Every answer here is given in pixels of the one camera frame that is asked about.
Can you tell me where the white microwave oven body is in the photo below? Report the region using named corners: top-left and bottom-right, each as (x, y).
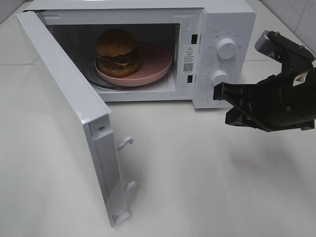
top-left (23, 0), bottom-right (256, 109)

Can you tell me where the glass microwave turntable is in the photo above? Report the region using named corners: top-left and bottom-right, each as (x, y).
top-left (89, 73), bottom-right (175, 92)

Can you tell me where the white dial knob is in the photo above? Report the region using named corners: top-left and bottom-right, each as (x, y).
top-left (210, 70), bottom-right (229, 86)
top-left (215, 36), bottom-right (237, 60)

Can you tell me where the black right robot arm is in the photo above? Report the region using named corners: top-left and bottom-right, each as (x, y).
top-left (213, 68), bottom-right (316, 132)

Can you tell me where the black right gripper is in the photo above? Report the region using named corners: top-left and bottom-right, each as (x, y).
top-left (213, 71), bottom-right (316, 132)

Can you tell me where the burger with lettuce and cheese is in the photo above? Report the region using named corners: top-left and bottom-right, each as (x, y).
top-left (95, 29), bottom-right (142, 78)

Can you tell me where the pink round plate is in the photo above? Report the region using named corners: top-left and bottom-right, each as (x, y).
top-left (95, 42), bottom-right (172, 87)

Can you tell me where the white microwave door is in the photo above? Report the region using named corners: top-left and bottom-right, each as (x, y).
top-left (17, 11), bottom-right (136, 226)

